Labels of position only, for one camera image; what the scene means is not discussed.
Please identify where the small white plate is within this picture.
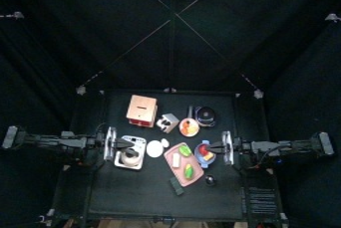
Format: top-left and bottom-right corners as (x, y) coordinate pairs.
(146, 139), (166, 159)

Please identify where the red toy tomato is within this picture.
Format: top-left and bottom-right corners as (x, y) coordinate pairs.
(197, 143), (210, 156)

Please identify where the blue toy bowl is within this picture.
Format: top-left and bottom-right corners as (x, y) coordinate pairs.
(193, 139), (218, 169)

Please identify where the green toy vegetable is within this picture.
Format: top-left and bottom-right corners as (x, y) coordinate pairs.
(177, 143), (193, 157)

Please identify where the toy frying pan with food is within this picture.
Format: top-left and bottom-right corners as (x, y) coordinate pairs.
(177, 105), (201, 138)

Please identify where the pink cutting board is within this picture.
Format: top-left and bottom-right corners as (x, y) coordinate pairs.
(163, 141), (206, 188)

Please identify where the green yellow toy corn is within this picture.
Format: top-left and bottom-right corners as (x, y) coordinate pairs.
(182, 163), (195, 179)

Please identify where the dark toy pot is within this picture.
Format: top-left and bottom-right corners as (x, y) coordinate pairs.
(194, 106), (218, 127)

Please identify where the small dark ball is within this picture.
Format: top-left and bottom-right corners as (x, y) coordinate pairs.
(203, 174), (218, 187)

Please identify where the white toy stick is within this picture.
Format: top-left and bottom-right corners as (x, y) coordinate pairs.
(170, 152), (182, 168)

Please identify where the wooden toy box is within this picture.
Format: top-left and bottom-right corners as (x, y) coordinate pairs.
(126, 94), (160, 128)

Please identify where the small white toy toaster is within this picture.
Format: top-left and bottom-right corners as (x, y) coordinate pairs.
(155, 113), (181, 134)

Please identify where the dark green block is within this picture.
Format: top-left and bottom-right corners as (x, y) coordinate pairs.
(169, 176), (185, 197)

